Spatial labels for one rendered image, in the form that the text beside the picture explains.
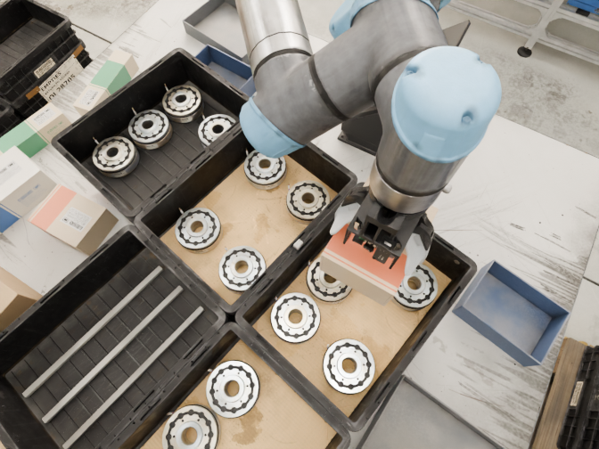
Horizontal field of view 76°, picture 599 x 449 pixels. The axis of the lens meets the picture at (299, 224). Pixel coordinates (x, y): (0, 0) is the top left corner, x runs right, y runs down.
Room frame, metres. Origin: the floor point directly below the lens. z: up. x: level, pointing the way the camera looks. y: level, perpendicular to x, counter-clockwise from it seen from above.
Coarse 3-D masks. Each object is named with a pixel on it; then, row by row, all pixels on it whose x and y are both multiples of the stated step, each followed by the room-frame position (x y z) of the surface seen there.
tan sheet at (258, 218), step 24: (240, 168) 0.51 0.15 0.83; (264, 168) 0.51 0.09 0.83; (288, 168) 0.51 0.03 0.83; (216, 192) 0.44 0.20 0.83; (240, 192) 0.44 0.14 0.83; (264, 192) 0.44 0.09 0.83; (336, 192) 0.44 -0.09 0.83; (240, 216) 0.38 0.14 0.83; (264, 216) 0.38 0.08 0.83; (288, 216) 0.38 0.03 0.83; (168, 240) 0.32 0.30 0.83; (240, 240) 0.32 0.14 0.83; (264, 240) 0.32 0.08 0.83; (288, 240) 0.32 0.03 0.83; (192, 264) 0.26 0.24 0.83; (216, 264) 0.26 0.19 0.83; (216, 288) 0.21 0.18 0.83
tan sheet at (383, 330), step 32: (320, 256) 0.28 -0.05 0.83; (288, 288) 0.21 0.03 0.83; (416, 288) 0.20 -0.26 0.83; (352, 320) 0.13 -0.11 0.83; (384, 320) 0.13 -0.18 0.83; (416, 320) 0.13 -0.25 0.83; (288, 352) 0.07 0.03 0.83; (320, 352) 0.07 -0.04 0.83; (384, 352) 0.07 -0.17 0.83; (320, 384) 0.01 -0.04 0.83
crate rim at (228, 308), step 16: (240, 128) 0.56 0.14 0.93; (224, 144) 0.51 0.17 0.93; (208, 160) 0.47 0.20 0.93; (336, 160) 0.47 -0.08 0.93; (352, 176) 0.43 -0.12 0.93; (144, 208) 0.35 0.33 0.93; (144, 224) 0.32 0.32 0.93; (160, 240) 0.28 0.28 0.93; (176, 256) 0.25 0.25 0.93; (288, 256) 0.25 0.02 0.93; (192, 272) 0.21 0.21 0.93; (272, 272) 0.21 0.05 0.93; (208, 288) 0.19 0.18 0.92; (256, 288) 0.18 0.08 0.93; (224, 304) 0.15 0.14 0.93; (240, 304) 0.15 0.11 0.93
